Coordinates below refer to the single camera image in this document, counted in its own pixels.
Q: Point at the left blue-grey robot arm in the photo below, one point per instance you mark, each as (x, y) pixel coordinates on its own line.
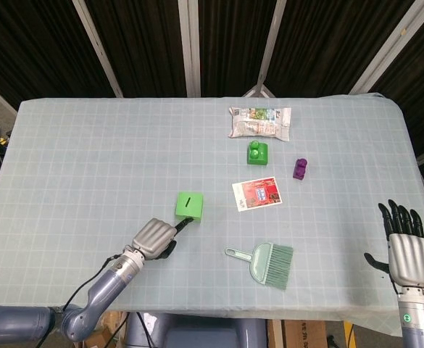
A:
(103, 290)

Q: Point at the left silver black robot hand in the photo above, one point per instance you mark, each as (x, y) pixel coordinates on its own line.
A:
(151, 237)

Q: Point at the dark brown curtain panel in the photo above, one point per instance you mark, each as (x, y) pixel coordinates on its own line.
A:
(418, 87)
(27, 47)
(233, 43)
(143, 47)
(335, 43)

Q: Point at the silver printed snack packet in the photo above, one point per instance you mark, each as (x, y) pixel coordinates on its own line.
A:
(258, 125)

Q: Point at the blue-grey robot torso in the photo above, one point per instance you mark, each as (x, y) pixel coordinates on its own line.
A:
(197, 331)

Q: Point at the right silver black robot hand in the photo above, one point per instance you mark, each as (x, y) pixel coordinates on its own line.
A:
(411, 257)

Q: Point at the light blue checked tablecloth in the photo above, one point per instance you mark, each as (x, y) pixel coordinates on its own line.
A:
(106, 163)

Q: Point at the purple toy building block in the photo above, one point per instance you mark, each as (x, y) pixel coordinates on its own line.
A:
(300, 169)

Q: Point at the white partition post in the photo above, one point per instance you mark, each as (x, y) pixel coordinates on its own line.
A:
(190, 47)
(99, 50)
(269, 47)
(389, 47)

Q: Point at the red picture card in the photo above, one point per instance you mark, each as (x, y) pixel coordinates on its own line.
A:
(258, 194)

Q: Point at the light green numbered cube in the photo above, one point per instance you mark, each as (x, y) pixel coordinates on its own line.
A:
(188, 204)

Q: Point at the teal hand brush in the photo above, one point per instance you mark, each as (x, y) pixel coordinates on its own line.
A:
(262, 264)

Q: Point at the green toy building block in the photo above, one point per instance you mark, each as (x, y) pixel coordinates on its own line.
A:
(258, 157)

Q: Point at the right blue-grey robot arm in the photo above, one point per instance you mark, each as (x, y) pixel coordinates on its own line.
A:
(416, 319)

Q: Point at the brown cardboard box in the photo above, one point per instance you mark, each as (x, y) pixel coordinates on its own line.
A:
(302, 333)
(104, 330)

